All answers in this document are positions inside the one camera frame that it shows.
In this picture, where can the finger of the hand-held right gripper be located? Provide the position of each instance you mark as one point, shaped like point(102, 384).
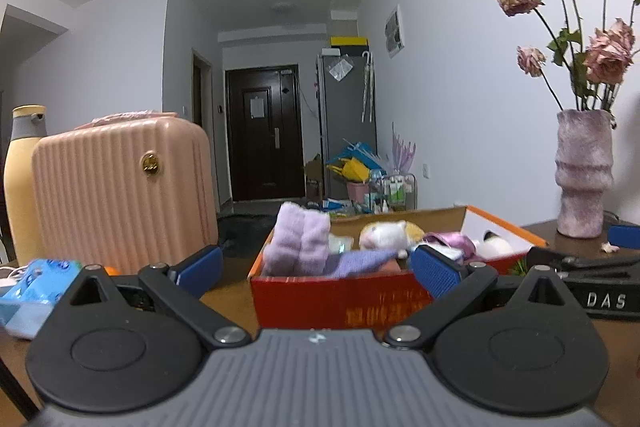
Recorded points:
point(625, 237)
point(590, 266)

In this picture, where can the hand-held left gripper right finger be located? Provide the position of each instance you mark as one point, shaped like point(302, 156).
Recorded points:
point(435, 274)

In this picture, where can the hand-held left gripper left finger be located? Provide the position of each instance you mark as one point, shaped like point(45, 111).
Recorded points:
point(200, 268)

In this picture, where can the orange cardboard box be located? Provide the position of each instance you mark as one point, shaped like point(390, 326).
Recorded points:
point(350, 302)

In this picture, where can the lilac fluffy towel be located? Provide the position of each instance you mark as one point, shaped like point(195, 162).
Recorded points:
point(300, 237)

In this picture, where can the fallen pink petal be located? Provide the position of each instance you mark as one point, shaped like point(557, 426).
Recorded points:
point(608, 248)

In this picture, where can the shiny pink pouch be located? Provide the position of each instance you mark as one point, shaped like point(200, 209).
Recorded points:
point(457, 241)

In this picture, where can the black bag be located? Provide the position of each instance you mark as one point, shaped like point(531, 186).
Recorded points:
point(245, 232)

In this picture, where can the white and black plush toy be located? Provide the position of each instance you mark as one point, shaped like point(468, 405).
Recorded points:
point(492, 247)

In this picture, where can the white and yellow plush toy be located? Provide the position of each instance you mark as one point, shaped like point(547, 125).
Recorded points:
point(385, 234)

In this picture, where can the mottled pink vase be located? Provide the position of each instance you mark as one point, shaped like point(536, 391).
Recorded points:
point(585, 177)

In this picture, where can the purple knit cloth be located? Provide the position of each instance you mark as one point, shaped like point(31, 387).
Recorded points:
point(360, 262)

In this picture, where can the metal rolling cart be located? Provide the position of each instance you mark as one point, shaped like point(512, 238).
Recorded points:
point(395, 194)

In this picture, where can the pink ribbed suitcase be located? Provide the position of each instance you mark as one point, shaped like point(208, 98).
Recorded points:
point(115, 207)

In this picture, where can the pink bin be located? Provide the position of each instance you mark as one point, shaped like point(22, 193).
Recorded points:
point(357, 192)

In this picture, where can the dark brown entrance door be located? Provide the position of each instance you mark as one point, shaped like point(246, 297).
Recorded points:
point(265, 157)

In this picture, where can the yellow bag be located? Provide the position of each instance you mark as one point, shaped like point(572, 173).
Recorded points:
point(355, 171)

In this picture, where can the blue bag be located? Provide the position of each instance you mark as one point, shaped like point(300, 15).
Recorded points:
point(367, 152)

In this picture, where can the brown cardboard carton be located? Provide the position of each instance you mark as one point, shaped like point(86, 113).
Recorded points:
point(312, 179)

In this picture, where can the paper sheet on door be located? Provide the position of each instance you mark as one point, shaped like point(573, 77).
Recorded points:
point(256, 107)

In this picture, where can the light blue tissue pack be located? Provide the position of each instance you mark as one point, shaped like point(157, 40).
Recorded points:
point(30, 292)

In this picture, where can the grey refrigerator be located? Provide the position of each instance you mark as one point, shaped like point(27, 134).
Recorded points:
point(345, 122)

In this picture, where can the bunch of dried pink roses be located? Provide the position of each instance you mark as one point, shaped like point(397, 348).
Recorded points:
point(607, 54)

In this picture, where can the yellow bottle with grey collar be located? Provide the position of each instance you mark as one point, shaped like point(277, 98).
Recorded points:
point(20, 187)

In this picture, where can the white folded umbrella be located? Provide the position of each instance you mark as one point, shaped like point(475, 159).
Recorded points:
point(368, 87)

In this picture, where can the black tripod leg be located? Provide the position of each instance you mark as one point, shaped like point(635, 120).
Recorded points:
point(15, 382)

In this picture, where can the clear plastic bag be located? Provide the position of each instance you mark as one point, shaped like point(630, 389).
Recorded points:
point(340, 68)

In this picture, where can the yellow and black box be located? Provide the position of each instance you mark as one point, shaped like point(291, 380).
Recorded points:
point(349, 41)

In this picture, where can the white wall outlet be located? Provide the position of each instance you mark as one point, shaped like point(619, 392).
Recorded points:
point(426, 171)

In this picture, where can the purple feather wall decoration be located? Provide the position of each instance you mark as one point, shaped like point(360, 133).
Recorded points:
point(404, 152)

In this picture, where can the brown interior door frame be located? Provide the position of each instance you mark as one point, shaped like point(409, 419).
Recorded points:
point(196, 132)

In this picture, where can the white wall electrical panel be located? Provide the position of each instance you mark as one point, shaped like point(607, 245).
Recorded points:
point(395, 32)

